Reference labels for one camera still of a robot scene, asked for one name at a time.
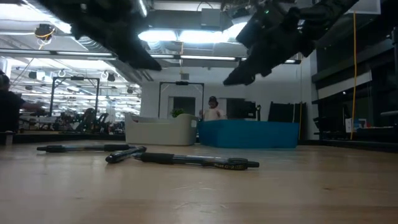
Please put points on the grey plastic bin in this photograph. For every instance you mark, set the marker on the grey plastic bin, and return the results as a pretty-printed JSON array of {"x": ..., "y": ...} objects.
[{"x": 158, "y": 130}]

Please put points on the black gel pen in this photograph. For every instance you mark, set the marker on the black gel pen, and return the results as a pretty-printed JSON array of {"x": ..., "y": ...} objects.
[
  {"x": 118, "y": 158},
  {"x": 59, "y": 148},
  {"x": 158, "y": 158}
]

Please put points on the white box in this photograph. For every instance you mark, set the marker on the white box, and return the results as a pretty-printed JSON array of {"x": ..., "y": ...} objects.
[{"x": 349, "y": 125}]

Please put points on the long ceiling light bar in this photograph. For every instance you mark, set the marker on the long ceiling light bar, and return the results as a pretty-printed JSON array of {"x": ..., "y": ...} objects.
[{"x": 208, "y": 58}]

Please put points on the round ceiling device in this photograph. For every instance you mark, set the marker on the round ceiling device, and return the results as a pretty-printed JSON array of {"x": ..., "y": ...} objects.
[{"x": 44, "y": 31}]

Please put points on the small green plant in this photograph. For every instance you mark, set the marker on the small green plant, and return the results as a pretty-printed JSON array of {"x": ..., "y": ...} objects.
[{"x": 178, "y": 112}]

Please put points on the person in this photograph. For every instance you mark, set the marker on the person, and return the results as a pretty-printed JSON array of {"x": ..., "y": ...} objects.
[
  {"x": 11, "y": 105},
  {"x": 213, "y": 113}
]

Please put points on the black gantry frame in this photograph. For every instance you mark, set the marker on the black gantry frame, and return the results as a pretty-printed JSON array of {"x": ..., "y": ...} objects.
[
  {"x": 52, "y": 99},
  {"x": 182, "y": 83}
]

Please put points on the black table frame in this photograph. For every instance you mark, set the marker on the black table frame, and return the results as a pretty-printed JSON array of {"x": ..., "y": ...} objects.
[{"x": 62, "y": 137}]

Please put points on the black monitor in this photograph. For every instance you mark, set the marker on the black monitor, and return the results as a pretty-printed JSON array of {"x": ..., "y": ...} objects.
[{"x": 239, "y": 109}]

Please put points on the blue plastic bin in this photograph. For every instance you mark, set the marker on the blue plastic bin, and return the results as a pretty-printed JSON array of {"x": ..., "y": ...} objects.
[{"x": 248, "y": 133}]

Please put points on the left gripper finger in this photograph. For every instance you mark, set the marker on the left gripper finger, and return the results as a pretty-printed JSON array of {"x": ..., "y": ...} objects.
[{"x": 138, "y": 57}]

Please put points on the black panel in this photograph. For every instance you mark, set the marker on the black panel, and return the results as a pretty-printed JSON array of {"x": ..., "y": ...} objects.
[{"x": 281, "y": 112}]

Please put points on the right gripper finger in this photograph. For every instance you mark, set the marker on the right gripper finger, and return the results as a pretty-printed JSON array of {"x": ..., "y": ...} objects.
[{"x": 255, "y": 67}]

